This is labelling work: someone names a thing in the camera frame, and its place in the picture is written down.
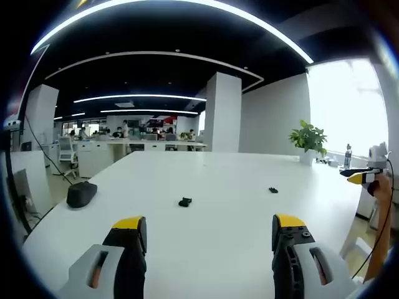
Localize thin black hanging cable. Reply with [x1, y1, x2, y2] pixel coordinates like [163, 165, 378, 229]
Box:
[24, 113, 76, 182]

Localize green potted plant white pot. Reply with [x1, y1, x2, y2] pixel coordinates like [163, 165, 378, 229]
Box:
[287, 119, 329, 166]

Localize white mesh office chair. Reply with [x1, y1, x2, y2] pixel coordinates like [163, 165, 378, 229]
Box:
[57, 136, 79, 180]

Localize black computer mouse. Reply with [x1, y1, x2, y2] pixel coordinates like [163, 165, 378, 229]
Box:
[65, 181, 99, 209]

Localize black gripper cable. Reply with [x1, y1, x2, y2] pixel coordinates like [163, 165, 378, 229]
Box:
[350, 151, 394, 280]

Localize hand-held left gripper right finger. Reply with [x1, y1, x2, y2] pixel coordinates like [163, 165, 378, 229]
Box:
[271, 213, 358, 299]

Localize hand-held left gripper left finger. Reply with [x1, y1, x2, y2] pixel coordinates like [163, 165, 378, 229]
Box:
[57, 215, 148, 299]

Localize long ceiling light strip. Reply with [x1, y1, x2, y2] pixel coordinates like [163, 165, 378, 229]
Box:
[30, 0, 315, 65]

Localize person's right hand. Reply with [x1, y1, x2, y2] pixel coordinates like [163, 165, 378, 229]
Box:
[372, 174, 392, 201]

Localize row of white office desks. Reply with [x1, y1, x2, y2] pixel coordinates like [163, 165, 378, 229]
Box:
[74, 138, 208, 179]

